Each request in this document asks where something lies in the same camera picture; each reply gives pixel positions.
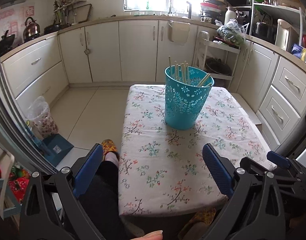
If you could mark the black wok pan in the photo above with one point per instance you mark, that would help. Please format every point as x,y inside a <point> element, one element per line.
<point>216,66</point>

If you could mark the person fingertip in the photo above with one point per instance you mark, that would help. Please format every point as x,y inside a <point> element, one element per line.
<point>156,235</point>

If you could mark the green vegetables plastic bag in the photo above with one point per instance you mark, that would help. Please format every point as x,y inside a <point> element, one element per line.
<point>233,32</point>

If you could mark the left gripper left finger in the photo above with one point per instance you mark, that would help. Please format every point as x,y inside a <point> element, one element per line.
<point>51,208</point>

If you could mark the cream kitchen cabinets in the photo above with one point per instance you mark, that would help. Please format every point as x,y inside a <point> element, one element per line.
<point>271,81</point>

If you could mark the yellow floral slipper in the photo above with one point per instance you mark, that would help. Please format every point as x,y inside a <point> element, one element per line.
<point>109,147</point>

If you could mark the teal perforated plastic basket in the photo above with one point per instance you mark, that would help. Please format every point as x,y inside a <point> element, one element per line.
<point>184,102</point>

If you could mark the floral tablecloth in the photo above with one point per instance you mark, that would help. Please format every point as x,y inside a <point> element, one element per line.
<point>161,170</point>

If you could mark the utensil wall rack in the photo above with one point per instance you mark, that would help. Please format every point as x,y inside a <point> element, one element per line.
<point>71,12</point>

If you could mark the white thermos jug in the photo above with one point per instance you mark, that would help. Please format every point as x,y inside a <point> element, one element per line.
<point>231,14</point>

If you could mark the blue dustpan box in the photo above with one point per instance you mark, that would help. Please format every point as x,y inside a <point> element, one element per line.
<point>57,148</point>

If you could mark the metal kettle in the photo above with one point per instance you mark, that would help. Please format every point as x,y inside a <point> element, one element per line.
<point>32,30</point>

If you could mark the black frying pan on stove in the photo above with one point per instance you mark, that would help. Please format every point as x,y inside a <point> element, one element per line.
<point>6,43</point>

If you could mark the person leg dark trousers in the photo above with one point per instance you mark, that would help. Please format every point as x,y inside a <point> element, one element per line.
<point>101,199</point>

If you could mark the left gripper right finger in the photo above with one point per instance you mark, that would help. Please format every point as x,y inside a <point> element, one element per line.
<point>235,183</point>

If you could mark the white hanging cabinet bin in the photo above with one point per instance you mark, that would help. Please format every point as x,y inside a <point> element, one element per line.
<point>178,32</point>

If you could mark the plastic bag floral bin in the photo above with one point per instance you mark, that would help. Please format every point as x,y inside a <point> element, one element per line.
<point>41,119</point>

